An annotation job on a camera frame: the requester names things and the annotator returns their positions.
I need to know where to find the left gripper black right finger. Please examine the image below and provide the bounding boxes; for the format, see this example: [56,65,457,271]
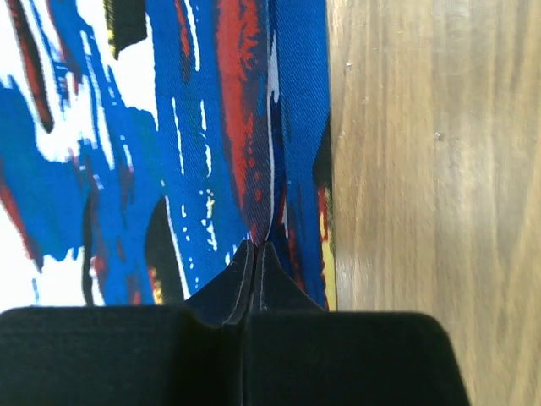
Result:
[243,244,469,405]

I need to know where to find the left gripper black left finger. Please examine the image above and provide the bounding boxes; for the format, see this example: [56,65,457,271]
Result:
[1,242,254,405]

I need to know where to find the blue white red patterned pants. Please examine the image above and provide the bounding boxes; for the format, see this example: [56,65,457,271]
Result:
[1,1,336,310]

